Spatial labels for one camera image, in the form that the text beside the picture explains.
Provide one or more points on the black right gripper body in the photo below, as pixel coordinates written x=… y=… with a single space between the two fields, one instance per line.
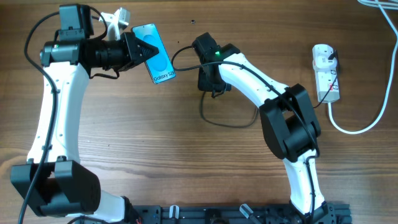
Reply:
x=206 y=84

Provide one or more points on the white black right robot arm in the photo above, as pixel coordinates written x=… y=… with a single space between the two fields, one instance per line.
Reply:
x=289 y=124

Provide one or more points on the white charger adapter plug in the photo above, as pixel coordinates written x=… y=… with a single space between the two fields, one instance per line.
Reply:
x=323 y=63

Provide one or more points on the smartphone with cyan screen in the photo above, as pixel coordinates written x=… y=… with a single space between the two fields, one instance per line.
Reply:
x=159 y=66

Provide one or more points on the white power extension socket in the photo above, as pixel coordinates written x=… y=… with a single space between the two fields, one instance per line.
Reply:
x=326 y=82

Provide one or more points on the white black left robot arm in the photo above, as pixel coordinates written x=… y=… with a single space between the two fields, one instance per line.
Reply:
x=52 y=182

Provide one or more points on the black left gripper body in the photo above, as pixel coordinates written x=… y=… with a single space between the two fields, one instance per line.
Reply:
x=114 y=53

